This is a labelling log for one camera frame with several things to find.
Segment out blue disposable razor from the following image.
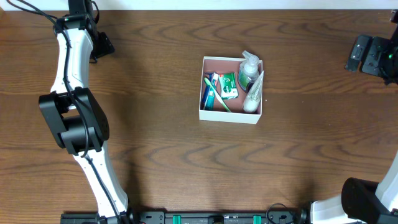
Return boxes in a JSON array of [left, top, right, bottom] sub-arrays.
[[201, 85, 214, 111]]

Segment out black mounting rail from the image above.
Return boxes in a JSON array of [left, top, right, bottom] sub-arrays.
[[60, 210, 310, 224]]

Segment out white box pink interior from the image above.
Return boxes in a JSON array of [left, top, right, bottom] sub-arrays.
[[198, 56, 263, 124]]

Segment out white floral lotion tube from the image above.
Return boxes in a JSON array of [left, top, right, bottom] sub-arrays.
[[243, 72, 264, 113]]

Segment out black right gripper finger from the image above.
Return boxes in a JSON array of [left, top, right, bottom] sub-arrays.
[[360, 37, 389, 77], [345, 35, 372, 72]]

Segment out small toothpaste tube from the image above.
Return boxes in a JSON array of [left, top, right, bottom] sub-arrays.
[[204, 72, 219, 111]]

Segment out clear pump bottle purple liquid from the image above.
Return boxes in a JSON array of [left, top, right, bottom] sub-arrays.
[[238, 50, 260, 92]]

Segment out green white toothbrush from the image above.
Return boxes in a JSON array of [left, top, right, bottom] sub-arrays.
[[204, 77, 231, 113]]

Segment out green Dettol soap bar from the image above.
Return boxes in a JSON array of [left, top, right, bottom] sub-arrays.
[[218, 73, 239, 100]]

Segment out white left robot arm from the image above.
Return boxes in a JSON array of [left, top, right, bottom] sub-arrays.
[[39, 0, 131, 223]]

